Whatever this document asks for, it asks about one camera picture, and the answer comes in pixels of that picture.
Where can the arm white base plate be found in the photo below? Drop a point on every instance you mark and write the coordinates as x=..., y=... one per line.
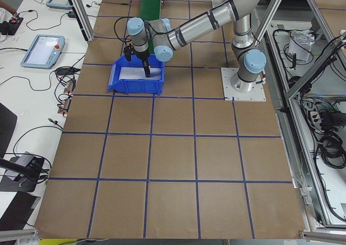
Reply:
x=235, y=89

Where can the near teach pendant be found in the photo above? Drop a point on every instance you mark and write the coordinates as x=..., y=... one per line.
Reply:
x=44, y=52

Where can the teach pendant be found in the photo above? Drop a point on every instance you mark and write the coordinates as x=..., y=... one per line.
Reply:
x=44, y=52
x=58, y=4

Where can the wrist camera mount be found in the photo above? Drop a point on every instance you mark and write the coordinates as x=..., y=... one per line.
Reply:
x=128, y=52

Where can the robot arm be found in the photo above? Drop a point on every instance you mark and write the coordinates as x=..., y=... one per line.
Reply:
x=166, y=39

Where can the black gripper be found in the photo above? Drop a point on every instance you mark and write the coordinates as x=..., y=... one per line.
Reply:
x=141, y=56

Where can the far teach pendant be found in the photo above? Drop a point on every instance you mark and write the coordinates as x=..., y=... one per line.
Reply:
x=58, y=4

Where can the green conveyor belt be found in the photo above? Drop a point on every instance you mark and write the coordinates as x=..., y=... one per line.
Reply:
x=150, y=9

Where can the blue source bin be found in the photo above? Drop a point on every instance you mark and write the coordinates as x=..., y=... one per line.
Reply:
x=135, y=86

